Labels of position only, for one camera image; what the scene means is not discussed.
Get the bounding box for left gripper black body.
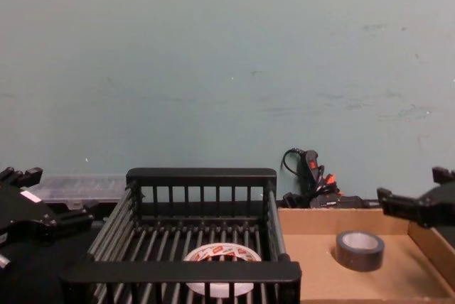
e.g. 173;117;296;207
0;180;60;248

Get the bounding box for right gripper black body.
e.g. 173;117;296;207
417;182;455;230

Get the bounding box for roll of silver tape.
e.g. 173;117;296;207
336;230;385;272

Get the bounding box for roll of white tape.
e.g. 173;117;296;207
183;242;263;298

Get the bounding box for clear plastic case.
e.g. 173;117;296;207
24;174;128;212

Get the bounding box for black table cloth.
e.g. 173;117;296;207
0;195;455;304

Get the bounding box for shallow brown cardboard tray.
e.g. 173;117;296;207
277;206;455;304

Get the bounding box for black rack with steel bars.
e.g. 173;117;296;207
59;167;303;304

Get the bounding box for black corded tool, orange parts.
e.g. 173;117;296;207
282;147;383;210

